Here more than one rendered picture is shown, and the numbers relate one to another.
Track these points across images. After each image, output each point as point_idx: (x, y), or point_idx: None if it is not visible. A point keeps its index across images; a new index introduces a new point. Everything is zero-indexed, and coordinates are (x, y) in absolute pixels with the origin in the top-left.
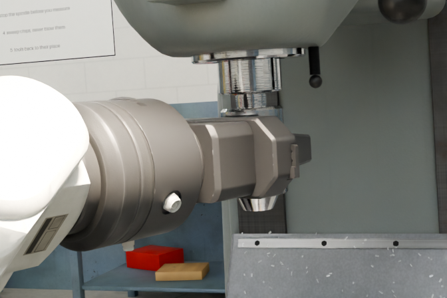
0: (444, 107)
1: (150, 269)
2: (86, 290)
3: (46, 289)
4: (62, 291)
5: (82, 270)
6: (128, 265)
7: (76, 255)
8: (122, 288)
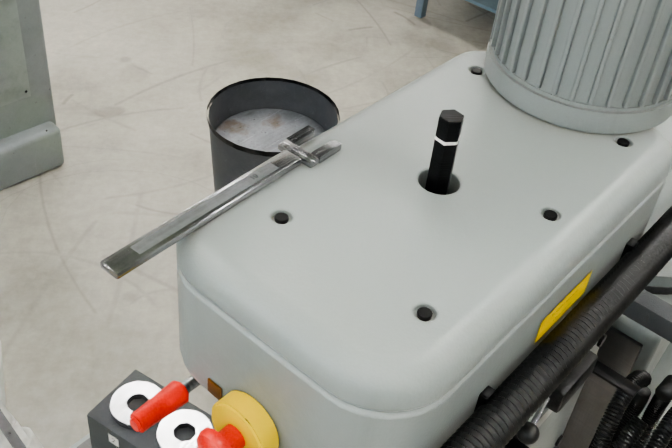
0: (563, 439)
1: None
2: None
3: None
4: None
5: None
6: None
7: None
8: None
